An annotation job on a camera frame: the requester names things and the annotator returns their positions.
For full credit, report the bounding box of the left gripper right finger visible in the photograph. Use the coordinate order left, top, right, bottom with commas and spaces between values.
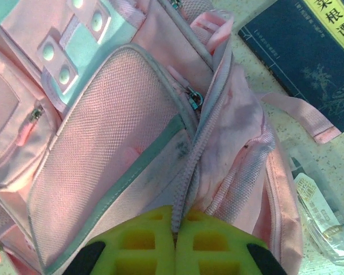
174, 210, 290, 275

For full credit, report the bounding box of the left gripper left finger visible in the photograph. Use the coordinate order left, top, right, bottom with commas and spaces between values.
64, 205, 177, 275

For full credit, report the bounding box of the small clear plastic case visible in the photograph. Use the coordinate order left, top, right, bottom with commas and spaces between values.
288, 144, 344, 269

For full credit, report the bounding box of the pink student backpack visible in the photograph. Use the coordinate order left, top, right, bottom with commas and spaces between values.
0, 0, 342, 275

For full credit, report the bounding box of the dark blue book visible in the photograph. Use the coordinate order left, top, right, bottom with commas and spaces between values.
237, 0, 344, 133

